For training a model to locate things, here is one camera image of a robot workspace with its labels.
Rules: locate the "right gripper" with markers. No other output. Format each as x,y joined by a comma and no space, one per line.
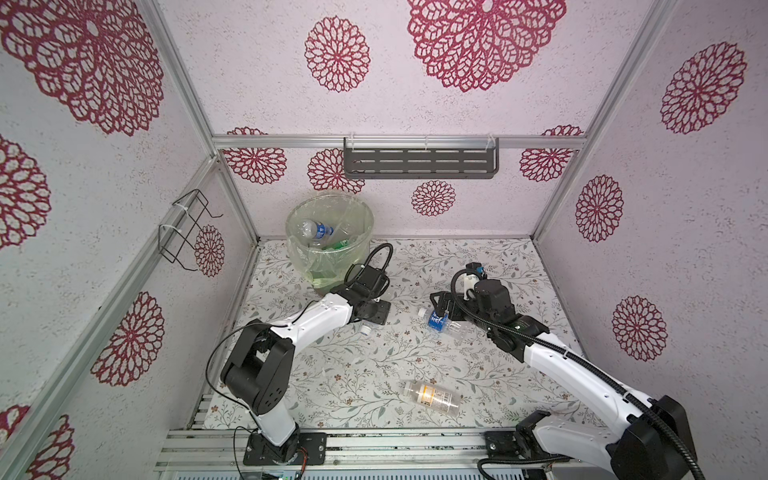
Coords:
447,305

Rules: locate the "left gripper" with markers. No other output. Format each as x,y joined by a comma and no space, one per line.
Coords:
383,314

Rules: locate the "clear bottle blue label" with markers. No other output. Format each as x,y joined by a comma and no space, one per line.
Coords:
312,230

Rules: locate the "clear bottle yellow label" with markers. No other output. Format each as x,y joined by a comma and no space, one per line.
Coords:
433,397

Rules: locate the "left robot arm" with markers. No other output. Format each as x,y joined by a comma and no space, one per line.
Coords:
258,369

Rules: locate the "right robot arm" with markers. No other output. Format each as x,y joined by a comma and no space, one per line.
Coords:
641,437

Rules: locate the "clear plastic bin liner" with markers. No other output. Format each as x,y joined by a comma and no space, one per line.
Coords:
351,218

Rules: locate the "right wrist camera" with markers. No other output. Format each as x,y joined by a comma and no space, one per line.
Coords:
477,269

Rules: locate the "grey slotted wall shelf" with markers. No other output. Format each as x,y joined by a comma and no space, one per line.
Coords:
424,163

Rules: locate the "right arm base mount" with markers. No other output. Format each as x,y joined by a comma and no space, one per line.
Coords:
512,447

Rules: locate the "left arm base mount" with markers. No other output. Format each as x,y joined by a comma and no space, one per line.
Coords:
288,447

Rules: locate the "black wire wall rack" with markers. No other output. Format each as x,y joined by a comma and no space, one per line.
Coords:
178,235

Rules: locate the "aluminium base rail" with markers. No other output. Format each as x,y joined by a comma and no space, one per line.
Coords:
344,449

